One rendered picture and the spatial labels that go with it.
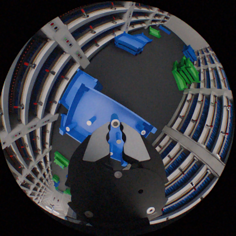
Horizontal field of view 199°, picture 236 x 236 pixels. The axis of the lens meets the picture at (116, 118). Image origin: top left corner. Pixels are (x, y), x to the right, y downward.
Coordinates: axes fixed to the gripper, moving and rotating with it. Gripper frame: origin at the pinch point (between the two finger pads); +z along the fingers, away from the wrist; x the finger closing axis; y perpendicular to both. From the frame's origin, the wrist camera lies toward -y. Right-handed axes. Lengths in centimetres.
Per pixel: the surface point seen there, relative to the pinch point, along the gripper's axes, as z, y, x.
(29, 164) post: -21, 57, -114
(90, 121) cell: 7.2, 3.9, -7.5
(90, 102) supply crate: 14.7, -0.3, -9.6
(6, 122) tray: -12, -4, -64
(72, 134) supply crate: 7.7, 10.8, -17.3
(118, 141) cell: 5.2, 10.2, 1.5
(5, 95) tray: -8, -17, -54
